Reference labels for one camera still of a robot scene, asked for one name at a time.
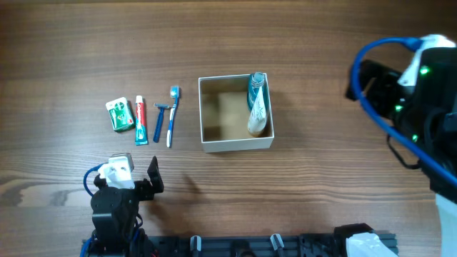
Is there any green Dettol soap box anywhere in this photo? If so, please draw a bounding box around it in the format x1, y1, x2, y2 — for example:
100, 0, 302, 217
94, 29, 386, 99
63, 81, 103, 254
106, 97, 135, 132

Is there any white leaf-print lotion tube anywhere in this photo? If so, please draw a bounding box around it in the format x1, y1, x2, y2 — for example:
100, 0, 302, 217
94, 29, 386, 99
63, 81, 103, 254
247, 87, 267, 137

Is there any blue mouthwash bottle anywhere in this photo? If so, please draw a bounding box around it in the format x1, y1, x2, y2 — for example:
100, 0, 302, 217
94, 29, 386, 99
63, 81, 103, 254
247, 72, 266, 111

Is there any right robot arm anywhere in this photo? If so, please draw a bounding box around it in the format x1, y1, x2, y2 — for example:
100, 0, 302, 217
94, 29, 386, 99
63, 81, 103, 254
351, 46, 456, 177

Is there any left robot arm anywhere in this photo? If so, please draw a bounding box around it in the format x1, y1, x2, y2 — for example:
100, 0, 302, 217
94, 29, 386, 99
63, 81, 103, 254
80, 153, 164, 257

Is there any blue disposable razor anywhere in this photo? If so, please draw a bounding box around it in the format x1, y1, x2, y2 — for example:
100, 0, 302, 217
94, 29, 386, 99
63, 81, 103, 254
153, 104, 171, 143

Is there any Colgate toothpaste tube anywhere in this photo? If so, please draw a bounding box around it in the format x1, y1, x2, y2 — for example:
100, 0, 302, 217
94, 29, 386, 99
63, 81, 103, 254
135, 95, 149, 146

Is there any blue white toothbrush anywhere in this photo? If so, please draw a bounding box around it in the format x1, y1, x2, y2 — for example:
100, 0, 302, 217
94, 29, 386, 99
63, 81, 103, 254
166, 86, 180, 148

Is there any white open cardboard box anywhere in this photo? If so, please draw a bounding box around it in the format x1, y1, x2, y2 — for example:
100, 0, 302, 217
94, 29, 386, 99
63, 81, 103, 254
199, 73, 275, 153

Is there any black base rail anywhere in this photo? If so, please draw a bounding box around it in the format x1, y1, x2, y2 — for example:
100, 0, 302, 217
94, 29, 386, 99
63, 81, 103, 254
80, 231, 398, 257

